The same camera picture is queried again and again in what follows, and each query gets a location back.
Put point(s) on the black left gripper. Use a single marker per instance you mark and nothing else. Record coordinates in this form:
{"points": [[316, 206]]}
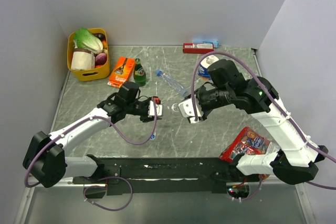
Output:
{"points": [[146, 118]]}

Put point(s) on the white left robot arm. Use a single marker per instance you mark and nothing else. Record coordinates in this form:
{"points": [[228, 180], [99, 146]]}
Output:
{"points": [[47, 157]]}

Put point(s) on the green glass bottle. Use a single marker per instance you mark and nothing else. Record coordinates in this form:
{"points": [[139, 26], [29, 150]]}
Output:
{"points": [[139, 74]]}

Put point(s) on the yellow plastic basket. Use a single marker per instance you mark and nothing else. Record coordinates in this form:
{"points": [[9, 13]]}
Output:
{"points": [[98, 72]]}

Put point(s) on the white paper wrapped package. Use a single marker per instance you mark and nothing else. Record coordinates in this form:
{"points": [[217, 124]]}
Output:
{"points": [[82, 59]]}

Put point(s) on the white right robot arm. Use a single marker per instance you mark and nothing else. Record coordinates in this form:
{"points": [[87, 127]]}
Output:
{"points": [[295, 161]]}

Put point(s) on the red onion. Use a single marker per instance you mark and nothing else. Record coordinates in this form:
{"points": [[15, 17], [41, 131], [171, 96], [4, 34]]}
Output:
{"points": [[101, 59]]}

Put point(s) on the red snack bag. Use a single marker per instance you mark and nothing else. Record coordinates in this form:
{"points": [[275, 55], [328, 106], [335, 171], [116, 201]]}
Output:
{"points": [[248, 142]]}

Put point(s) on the light blue packet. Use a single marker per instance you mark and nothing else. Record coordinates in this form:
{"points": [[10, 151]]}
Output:
{"points": [[215, 42]]}

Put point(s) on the toilet paper roll blue wrapper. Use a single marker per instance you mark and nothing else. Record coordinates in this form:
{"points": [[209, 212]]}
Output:
{"points": [[205, 63]]}

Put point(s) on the orange razor box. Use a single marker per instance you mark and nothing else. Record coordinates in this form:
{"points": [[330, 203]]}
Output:
{"points": [[121, 72]]}

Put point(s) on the toy napa cabbage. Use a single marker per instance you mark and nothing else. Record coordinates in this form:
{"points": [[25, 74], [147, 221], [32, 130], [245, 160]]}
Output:
{"points": [[84, 39]]}

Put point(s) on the red rectangular box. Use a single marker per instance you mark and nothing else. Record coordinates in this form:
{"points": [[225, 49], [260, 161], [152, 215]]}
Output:
{"points": [[197, 48]]}

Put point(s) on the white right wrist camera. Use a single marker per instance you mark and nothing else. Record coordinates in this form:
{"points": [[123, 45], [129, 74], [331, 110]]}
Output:
{"points": [[187, 111]]}

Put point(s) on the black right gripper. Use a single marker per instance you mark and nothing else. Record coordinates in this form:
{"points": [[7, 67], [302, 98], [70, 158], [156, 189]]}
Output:
{"points": [[205, 112]]}

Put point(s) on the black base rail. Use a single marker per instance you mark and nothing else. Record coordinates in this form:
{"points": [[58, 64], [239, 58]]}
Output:
{"points": [[164, 175]]}

